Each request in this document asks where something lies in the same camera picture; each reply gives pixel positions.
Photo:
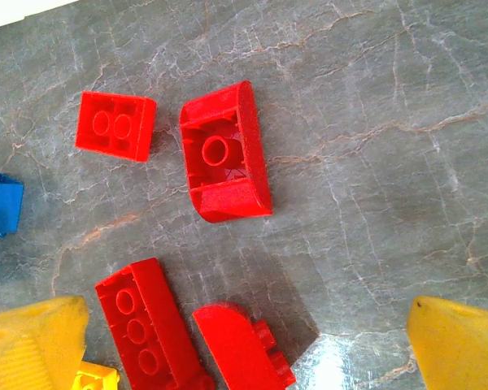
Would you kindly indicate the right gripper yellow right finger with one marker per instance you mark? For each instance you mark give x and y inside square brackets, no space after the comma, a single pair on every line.
[463,353]

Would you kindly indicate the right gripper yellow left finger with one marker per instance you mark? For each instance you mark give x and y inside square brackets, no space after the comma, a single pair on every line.
[28,349]

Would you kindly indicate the long yellow lego brick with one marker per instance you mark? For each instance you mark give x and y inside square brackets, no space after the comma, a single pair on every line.
[97,378]

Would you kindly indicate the long red lego brick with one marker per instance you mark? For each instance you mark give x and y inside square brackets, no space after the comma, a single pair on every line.
[162,317]

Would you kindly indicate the blue lego brick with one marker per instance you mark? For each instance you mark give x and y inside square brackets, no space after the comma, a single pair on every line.
[0,207]

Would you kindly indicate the curved red lego brick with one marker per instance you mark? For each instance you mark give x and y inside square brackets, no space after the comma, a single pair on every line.
[252,142]
[232,349]

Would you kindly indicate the sloped red lego brick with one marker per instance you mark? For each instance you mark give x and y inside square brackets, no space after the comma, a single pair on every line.
[114,126]

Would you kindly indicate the white plastic bin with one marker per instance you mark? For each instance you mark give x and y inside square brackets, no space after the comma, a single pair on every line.
[8,10]

